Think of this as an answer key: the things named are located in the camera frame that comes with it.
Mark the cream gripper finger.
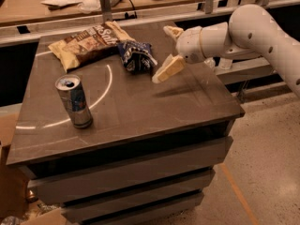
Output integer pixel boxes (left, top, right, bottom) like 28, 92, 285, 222
163, 25, 184, 41
152, 54, 186, 83

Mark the black power cable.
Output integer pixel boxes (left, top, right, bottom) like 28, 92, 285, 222
112, 0, 139, 21

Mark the brown chip bag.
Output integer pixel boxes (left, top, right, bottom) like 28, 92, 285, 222
48, 21, 132, 72

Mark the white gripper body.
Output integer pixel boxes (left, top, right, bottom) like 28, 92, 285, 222
175, 26, 205, 64

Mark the brown cardboard box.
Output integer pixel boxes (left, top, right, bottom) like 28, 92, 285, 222
0, 113, 68, 225

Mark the clear sanitizer bottle right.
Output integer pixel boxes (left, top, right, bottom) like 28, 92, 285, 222
218, 58, 233, 70

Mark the silver blue drink can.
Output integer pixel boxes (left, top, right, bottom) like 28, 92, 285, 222
55, 74, 93, 128

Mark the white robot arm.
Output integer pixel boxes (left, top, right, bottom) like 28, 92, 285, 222
152, 4, 300, 97

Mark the grey drawer cabinet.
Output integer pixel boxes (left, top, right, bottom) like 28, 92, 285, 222
7, 37, 244, 225

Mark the blue chip bag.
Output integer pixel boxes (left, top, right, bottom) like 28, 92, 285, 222
117, 40, 158, 73

